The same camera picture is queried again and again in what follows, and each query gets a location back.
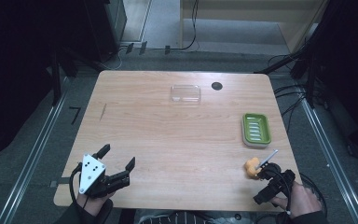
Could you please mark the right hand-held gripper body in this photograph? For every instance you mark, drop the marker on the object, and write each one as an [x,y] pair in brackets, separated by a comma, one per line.
[273,182]

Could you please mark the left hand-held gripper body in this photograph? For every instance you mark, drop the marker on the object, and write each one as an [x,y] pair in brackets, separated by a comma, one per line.
[90,174]

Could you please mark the orange food piece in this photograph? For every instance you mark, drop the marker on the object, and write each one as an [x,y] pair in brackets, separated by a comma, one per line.
[251,167]

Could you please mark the person's left hand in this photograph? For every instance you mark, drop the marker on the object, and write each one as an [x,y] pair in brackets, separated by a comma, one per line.
[92,203]

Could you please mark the person's right hand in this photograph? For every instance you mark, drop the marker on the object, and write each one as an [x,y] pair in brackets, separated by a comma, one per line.
[301,199]

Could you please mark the green soap dish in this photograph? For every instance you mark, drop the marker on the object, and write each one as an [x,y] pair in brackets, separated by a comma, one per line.
[256,129]

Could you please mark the person's striped clothing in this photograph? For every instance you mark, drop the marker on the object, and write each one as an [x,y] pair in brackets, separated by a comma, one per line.
[177,217]

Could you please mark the black stand leg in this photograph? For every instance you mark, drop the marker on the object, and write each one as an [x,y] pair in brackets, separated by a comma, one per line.
[56,77]

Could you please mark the clear plastic box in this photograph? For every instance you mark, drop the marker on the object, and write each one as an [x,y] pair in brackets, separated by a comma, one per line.
[185,94]

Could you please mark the black round table grommet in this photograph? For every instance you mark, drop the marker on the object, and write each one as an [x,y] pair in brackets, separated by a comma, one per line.
[217,86]

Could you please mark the dark plug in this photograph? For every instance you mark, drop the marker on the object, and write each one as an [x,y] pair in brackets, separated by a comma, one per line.
[129,48]
[143,47]

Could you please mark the black stand legs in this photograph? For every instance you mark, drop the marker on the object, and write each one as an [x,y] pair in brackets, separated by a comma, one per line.
[295,62]

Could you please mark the black cabinet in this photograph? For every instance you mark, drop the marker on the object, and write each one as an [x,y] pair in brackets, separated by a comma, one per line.
[105,28]

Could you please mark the light wooden shelf unit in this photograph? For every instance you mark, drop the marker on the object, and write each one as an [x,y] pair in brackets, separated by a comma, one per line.
[251,21]

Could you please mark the metal floor rail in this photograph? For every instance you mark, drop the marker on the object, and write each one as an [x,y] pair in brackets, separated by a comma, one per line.
[334,161]
[32,158]

